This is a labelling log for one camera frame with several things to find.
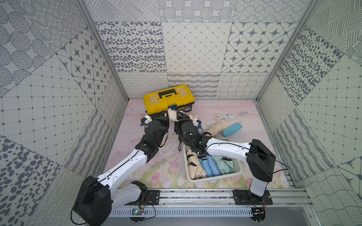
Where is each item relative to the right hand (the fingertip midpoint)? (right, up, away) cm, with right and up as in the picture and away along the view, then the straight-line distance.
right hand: (174, 114), depth 78 cm
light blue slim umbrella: (+18, -30, +2) cm, 35 cm away
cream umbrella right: (+27, -12, +18) cm, 35 cm away
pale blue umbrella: (+23, -31, +1) cm, 38 cm away
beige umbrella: (+12, -29, -7) cm, 32 cm away
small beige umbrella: (-1, 0, -3) cm, 3 cm away
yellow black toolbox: (+2, +11, +20) cm, 23 cm away
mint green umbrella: (+28, -29, -2) cm, 41 cm away
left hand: (-3, +3, -3) cm, 6 cm away
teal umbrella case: (+40, -12, +22) cm, 47 cm away
